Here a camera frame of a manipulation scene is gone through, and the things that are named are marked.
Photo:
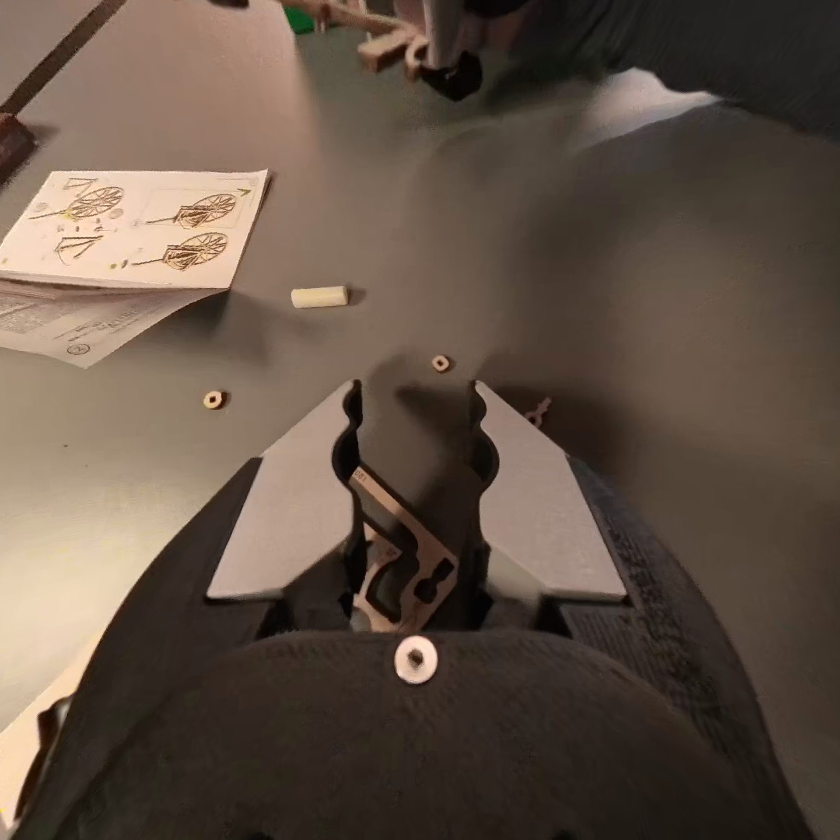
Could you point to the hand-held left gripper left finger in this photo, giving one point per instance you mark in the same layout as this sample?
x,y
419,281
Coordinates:
x,y
282,518

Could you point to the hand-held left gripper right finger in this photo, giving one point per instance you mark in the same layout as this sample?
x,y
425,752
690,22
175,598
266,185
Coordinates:
x,y
548,518

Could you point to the wooden bicycle model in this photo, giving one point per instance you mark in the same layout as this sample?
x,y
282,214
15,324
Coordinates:
x,y
380,56

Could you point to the brown wooden parts sheet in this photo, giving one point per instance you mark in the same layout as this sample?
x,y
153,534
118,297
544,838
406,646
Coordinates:
x,y
426,544

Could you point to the person's right forearm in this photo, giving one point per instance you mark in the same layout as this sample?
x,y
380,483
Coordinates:
x,y
689,39

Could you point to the brown model kit box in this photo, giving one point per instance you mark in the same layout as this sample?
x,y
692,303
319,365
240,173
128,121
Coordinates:
x,y
12,148

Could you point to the small wooden key-shaped piece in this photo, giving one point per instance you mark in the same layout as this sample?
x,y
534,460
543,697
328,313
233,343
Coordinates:
x,y
537,412

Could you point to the small wooden washer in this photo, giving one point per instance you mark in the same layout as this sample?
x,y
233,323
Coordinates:
x,y
222,399
436,359

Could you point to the green plastic bin stack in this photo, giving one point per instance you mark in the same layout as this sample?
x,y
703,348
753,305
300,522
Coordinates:
x,y
303,25

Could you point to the white wax cylinder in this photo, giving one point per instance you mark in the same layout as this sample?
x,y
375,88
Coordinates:
x,y
318,296

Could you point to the white instruction booklet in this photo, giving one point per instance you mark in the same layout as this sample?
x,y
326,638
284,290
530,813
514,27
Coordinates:
x,y
131,223

